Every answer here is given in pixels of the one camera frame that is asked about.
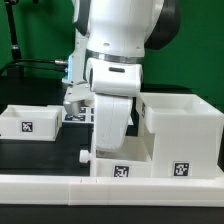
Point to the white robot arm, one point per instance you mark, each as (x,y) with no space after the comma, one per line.
(119,31)

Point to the white drawer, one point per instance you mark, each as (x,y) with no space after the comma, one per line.
(38,123)
(131,161)

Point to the white drawer cabinet box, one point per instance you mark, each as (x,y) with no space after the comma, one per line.
(184,133)

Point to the white fiducial marker sheet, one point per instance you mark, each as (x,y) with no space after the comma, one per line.
(86,116)

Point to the white rear drawer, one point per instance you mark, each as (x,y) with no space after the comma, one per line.
(38,123)

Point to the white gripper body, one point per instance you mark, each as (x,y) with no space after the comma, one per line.
(110,88)

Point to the white L-shaped boundary frame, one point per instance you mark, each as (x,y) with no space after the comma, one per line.
(17,187)

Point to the black camera stand pole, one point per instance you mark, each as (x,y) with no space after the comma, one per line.
(14,71)

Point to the white front drawer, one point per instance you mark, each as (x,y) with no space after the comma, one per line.
(131,161)

